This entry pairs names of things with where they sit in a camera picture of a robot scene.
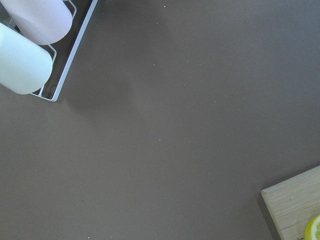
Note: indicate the white cup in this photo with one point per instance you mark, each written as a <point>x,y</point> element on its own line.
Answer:
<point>25,67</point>

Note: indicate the pink cup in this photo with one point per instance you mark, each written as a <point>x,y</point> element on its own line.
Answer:
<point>44,22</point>

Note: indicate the wooden cutting board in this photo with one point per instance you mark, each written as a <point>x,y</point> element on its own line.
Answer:
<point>293,203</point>

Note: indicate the lemon slice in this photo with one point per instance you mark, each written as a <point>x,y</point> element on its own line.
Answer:
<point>312,230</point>

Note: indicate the white wire cup rack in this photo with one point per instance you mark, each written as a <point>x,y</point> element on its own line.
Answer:
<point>64,51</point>

